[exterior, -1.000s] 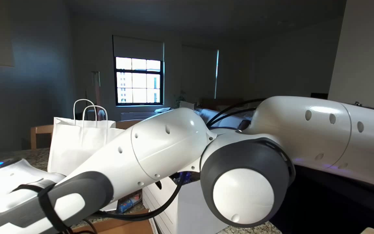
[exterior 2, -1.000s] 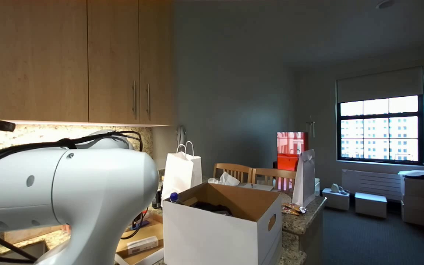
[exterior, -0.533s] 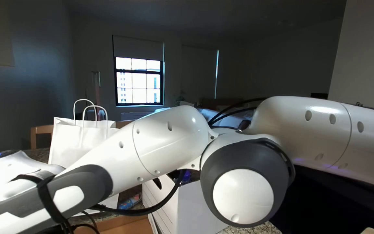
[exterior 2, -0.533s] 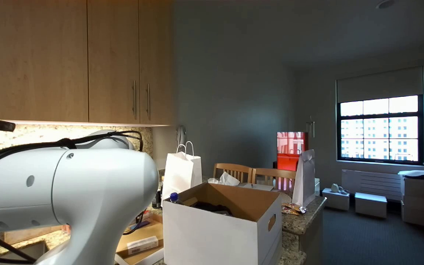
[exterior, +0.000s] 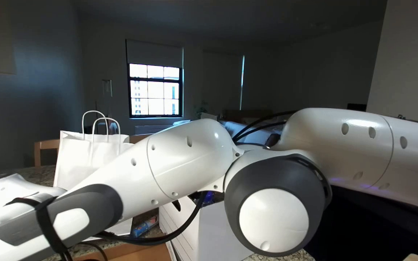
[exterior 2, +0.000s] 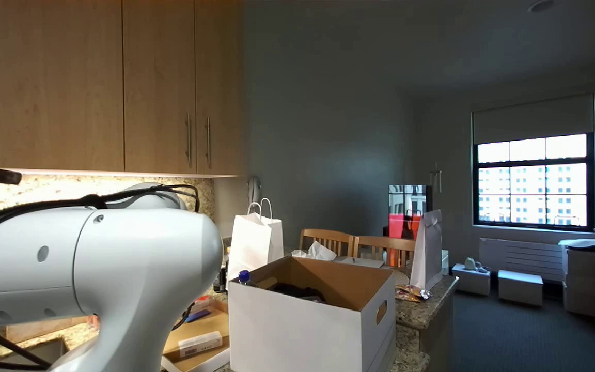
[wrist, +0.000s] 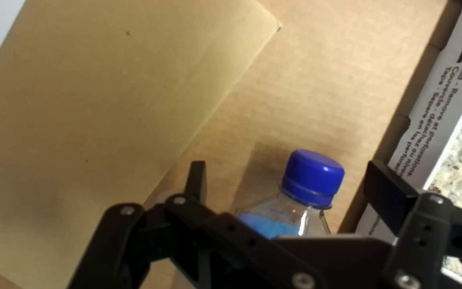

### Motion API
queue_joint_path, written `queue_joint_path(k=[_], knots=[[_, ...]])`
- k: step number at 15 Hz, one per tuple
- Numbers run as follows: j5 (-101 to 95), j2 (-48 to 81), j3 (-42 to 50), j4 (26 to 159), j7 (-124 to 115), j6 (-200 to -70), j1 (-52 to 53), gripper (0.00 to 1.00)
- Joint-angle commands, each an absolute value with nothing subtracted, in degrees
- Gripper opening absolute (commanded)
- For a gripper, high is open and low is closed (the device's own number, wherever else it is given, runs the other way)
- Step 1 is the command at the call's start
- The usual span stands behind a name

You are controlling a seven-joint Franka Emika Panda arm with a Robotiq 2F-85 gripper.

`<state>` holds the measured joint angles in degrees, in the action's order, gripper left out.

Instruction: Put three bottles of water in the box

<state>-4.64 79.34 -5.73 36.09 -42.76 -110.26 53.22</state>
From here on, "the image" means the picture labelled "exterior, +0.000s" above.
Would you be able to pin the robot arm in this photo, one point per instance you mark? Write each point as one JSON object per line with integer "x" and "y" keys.
{"x": 180, "y": 159}

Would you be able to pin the white box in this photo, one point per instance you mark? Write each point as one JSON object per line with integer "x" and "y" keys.
{"x": 209, "y": 232}

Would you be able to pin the water bottle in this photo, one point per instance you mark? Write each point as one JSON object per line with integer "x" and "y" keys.
{"x": 144, "y": 227}

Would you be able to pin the brown cardboard box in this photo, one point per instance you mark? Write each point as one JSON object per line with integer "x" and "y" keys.
{"x": 129, "y": 253}

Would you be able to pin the houseplant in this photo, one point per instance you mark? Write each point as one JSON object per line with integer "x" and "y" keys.
{"x": 201, "y": 108}

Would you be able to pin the window with drawn blind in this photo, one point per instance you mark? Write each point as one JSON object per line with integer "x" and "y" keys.
{"x": 223, "y": 79}

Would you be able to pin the white paper bag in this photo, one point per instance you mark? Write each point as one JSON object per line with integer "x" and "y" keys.
{"x": 82, "y": 156}

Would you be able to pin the wooden chair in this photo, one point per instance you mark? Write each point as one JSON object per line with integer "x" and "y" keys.
{"x": 45, "y": 146}

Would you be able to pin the wall switch plate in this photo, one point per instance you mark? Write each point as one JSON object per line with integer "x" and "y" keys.
{"x": 107, "y": 88}

